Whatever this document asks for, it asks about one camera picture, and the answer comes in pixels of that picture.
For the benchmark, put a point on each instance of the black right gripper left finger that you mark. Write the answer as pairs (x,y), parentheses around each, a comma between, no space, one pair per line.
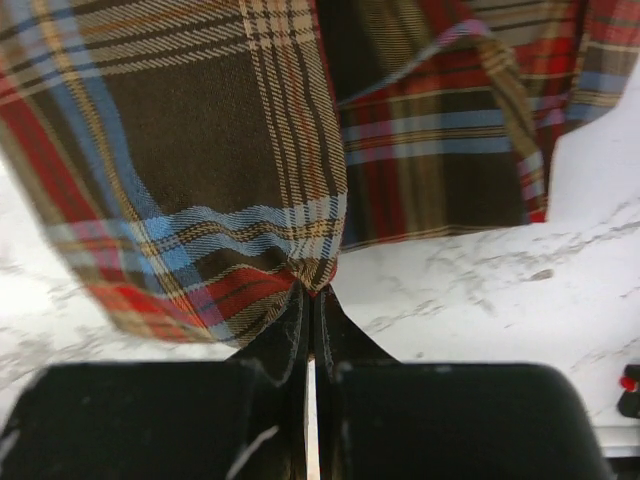
(276,435)

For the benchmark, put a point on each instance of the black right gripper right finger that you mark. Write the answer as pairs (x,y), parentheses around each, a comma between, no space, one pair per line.
(336,339)

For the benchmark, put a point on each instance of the plaid long sleeve shirt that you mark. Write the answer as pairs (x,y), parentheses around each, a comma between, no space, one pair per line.
(193,161)

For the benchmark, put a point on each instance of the white red-tip marker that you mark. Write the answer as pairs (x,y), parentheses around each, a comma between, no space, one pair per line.
(630,380)

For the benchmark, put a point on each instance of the small whiteboard with stand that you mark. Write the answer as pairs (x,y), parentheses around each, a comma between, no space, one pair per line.
(628,405)

